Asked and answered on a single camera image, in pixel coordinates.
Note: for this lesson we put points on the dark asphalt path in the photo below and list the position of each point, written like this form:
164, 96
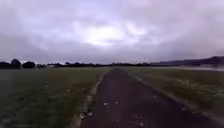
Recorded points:
125, 96

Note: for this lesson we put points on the row of distant trees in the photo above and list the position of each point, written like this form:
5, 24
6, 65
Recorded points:
66, 64

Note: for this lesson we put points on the green grass field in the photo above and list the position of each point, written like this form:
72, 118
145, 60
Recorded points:
186, 83
43, 93

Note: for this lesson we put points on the distant wooded hill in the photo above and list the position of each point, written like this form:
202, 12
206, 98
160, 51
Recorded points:
200, 61

